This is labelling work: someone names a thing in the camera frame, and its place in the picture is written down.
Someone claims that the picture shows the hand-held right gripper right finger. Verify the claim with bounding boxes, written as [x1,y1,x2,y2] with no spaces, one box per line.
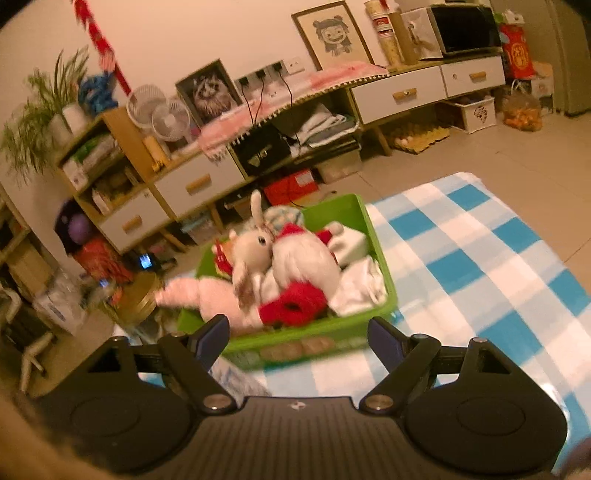
[358,316,509,414]

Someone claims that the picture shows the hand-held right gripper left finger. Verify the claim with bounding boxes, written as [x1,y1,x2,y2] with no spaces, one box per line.
[87,315,237,414]

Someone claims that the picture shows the pink plush toy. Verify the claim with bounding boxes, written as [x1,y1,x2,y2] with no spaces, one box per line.
[154,276,260,331]

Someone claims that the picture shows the green plastic bin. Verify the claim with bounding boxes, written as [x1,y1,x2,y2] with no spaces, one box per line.
[178,194,399,370]

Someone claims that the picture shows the clear plastic wrapper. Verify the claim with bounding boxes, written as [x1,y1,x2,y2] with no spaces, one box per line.
[208,355,274,398]

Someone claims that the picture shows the white cloth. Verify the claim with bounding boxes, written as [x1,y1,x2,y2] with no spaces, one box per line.
[327,228,389,318]

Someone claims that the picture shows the red white striped plush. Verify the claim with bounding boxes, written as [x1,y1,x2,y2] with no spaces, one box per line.
[211,237,237,278]

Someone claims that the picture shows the round wooden stool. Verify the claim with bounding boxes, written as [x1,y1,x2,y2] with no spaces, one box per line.
[115,272,161,325]

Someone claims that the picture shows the white rabbit plush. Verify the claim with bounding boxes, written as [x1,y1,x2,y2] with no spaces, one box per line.
[228,190,279,311]

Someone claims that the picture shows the blue white checked blanket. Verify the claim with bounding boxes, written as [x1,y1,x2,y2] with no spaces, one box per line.
[113,172,591,480]

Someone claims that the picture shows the small translucent storage box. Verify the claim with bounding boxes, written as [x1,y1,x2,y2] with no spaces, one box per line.
[182,217,218,246]

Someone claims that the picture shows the white red plush toy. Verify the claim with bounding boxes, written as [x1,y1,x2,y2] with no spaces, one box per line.
[271,222,345,297]

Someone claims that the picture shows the red patterned bag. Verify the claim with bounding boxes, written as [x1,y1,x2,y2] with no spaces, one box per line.
[75,240,136,290]

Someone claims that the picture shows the light blue patterned cloth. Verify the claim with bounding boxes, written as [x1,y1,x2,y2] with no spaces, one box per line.
[262,205,304,232]

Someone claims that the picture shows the white plastic bag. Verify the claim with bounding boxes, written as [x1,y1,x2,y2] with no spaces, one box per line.
[31,277,89,336]

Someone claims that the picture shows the red cardboard box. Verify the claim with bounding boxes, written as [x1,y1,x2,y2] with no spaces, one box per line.
[263,169,320,206]

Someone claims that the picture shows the purple ball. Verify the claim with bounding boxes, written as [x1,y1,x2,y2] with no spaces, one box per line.
[66,217,91,244]

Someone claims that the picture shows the clear plastic storage box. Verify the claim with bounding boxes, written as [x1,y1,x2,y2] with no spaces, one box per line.
[316,150,363,184]

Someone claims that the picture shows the black box with gold emblem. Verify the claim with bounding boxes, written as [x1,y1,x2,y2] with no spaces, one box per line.
[228,124,293,177]

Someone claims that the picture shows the yellow roll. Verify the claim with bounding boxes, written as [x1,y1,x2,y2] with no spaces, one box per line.
[141,135,170,168]

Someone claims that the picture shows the white office chair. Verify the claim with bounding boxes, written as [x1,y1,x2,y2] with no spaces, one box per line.
[0,281,57,394]

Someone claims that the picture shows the egg tray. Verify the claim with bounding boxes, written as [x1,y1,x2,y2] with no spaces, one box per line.
[387,126,451,154]

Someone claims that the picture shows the wooden shelf cabinet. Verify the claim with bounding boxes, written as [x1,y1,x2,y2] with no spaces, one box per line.
[55,108,177,256]

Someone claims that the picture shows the wooden side shelf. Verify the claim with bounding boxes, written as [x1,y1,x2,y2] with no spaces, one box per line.
[0,185,43,288]

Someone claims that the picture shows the stack of folded cloths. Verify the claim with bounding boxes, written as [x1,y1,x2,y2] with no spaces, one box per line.
[294,104,361,149]

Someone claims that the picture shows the small white desk fan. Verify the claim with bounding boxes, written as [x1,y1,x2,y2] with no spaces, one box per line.
[151,99,191,142]

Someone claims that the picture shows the long wooden drawer cabinet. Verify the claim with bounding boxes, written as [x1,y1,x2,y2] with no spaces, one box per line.
[154,54,507,232]

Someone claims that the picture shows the white wooden crate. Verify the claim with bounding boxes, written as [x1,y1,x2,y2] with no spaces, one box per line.
[444,96,498,135]

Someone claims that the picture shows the framed cat picture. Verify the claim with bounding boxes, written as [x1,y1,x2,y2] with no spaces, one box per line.
[175,59,244,128]

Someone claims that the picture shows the large white desk fan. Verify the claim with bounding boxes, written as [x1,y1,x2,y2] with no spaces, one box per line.
[126,84,167,128]

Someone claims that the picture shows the pink white table runner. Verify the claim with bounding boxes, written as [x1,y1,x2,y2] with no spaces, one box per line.
[198,62,391,161]

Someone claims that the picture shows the bag of oranges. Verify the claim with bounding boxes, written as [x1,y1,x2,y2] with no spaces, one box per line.
[502,80,543,131]

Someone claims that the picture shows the blue plush toy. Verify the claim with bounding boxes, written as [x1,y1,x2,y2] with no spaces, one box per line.
[78,71,117,114]

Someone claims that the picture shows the large potted green plant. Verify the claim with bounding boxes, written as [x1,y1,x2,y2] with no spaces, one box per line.
[0,90,75,185]

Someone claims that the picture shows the small potted green plant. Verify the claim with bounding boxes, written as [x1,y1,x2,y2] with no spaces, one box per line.
[28,46,92,134]

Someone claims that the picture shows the brown cardboard tube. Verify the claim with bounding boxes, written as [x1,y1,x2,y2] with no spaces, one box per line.
[387,11,419,66]

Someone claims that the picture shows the stack of paper cups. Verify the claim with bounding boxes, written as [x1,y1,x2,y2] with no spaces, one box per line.
[364,0,405,66]

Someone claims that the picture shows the brown cardboard box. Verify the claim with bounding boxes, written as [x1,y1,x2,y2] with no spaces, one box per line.
[530,62,554,96]

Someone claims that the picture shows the framed cartoon drawing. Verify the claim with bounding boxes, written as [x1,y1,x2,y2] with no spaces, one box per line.
[291,1,375,73]

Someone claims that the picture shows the red gift box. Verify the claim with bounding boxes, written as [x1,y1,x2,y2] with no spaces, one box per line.
[498,23,537,80]

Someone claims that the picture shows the white microwave oven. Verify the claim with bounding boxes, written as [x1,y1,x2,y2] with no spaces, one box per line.
[401,4,504,59]

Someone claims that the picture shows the long red hanging garland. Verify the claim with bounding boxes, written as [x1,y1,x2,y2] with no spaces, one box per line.
[71,0,133,96]

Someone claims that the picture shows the grey refrigerator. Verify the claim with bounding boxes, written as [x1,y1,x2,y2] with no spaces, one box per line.
[488,0,591,117]

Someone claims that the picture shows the red fluffy ring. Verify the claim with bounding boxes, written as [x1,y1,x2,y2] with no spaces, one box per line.
[257,284,327,329]

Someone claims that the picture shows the wall power outlets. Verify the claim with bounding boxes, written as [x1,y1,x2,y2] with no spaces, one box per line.
[235,60,287,89]

